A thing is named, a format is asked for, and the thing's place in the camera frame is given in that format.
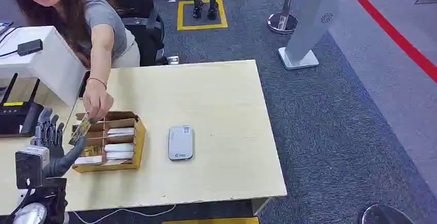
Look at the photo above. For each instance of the person's right hand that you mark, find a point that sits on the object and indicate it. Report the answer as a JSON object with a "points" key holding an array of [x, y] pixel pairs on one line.
{"points": [[97, 101]]}

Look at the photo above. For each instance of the white card stack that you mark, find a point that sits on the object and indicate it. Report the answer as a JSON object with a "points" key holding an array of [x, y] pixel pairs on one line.
{"points": [[119, 147], [121, 131], [119, 155], [88, 160]]}

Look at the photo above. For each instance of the yellow printed card stack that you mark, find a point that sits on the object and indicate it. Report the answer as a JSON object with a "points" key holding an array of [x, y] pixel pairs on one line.
{"points": [[91, 151]]}

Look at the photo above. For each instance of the person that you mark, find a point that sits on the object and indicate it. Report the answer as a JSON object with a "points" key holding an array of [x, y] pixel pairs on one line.
{"points": [[85, 14]]}

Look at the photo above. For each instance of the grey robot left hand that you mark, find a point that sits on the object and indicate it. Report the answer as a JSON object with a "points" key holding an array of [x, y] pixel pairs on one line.
{"points": [[56, 162]]}

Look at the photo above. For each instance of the chrome stanchion post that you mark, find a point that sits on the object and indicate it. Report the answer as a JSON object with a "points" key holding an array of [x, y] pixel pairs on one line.
{"points": [[283, 17]]}

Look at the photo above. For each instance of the wooden card box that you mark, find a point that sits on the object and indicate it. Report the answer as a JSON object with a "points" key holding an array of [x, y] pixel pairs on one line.
{"points": [[136, 144]]}

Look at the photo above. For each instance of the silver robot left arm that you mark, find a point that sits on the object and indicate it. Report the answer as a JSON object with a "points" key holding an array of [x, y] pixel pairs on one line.
{"points": [[47, 200]]}

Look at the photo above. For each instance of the black power adapter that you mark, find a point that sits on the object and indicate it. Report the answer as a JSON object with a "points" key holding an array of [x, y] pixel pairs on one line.
{"points": [[30, 47]]}

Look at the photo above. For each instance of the white slanted stand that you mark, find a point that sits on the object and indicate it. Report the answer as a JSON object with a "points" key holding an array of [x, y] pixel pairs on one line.
{"points": [[309, 28]]}

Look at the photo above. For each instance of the black router with antennas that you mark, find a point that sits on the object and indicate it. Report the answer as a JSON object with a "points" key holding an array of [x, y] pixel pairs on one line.
{"points": [[15, 116]]}

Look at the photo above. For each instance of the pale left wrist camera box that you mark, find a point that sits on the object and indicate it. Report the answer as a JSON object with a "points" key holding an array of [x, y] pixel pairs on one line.
{"points": [[30, 166]]}

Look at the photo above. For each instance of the grey card reader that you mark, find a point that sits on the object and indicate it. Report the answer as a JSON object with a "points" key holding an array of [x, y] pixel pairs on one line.
{"points": [[180, 143]]}

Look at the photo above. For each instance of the chrome stanchion base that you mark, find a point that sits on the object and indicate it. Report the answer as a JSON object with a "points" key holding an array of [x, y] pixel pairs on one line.
{"points": [[385, 215]]}

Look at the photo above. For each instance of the black phone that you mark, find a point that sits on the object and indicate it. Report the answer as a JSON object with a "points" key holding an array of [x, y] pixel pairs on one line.
{"points": [[84, 84]]}

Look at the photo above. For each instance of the white box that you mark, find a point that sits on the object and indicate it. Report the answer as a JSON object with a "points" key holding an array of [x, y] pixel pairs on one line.
{"points": [[47, 62]]}

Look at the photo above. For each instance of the black office chair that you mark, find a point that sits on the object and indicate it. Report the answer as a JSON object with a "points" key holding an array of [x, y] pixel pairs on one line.
{"points": [[143, 21]]}

